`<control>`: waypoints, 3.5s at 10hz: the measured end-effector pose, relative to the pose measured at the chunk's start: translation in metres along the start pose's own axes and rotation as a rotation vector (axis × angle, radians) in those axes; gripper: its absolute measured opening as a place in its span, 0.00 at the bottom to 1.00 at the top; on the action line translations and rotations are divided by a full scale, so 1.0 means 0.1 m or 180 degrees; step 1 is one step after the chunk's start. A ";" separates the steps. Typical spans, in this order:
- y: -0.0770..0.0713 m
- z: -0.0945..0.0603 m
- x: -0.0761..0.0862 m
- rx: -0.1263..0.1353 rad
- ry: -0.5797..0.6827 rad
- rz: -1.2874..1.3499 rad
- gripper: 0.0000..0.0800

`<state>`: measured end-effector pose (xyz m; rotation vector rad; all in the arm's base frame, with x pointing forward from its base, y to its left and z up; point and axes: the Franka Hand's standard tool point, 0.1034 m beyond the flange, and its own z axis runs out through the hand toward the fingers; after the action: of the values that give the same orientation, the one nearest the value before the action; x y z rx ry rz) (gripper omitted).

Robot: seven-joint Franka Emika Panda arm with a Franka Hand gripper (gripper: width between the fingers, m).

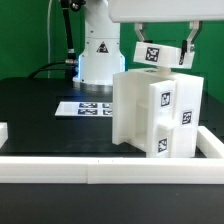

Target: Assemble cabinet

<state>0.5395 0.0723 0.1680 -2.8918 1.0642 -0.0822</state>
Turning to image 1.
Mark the small white box part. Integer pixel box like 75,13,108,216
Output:
134,42,194,69

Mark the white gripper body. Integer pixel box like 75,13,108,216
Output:
108,0,224,23

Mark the white U-shaped workspace fence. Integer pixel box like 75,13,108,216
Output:
0,126,224,184

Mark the white cabinet body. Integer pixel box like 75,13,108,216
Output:
129,69,203,158

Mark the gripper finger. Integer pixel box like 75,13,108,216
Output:
179,21,202,64
134,23,151,43

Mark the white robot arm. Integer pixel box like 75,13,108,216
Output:
71,0,224,89

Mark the flat white marker base plate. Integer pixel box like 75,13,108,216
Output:
55,101,113,117

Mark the white thin cable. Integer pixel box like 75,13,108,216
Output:
46,0,54,80

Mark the black cable bundle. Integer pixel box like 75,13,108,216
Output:
27,0,87,80

